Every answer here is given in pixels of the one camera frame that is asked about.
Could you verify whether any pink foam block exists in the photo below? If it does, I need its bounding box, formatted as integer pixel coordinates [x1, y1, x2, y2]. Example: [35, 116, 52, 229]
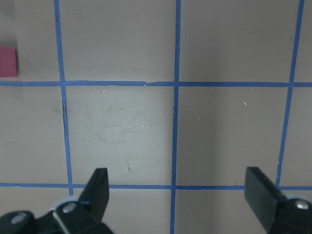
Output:
[0, 46, 18, 78]

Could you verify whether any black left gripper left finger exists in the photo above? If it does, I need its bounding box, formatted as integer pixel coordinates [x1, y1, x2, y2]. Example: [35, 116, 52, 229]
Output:
[53, 168, 110, 234]

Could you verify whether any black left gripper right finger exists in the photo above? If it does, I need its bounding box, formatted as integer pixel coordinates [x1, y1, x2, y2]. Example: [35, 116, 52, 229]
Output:
[244, 167, 312, 234]

